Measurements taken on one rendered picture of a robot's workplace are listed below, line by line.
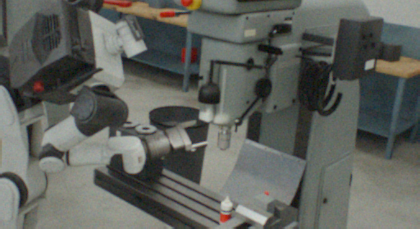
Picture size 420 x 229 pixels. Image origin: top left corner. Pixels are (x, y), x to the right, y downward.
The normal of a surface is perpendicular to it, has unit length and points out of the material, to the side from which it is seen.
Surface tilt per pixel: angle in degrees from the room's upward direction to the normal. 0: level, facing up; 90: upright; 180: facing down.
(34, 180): 81
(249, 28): 90
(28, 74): 74
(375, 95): 90
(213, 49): 90
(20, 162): 90
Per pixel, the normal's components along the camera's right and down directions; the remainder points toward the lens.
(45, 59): -0.49, -0.26
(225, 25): -0.64, 0.15
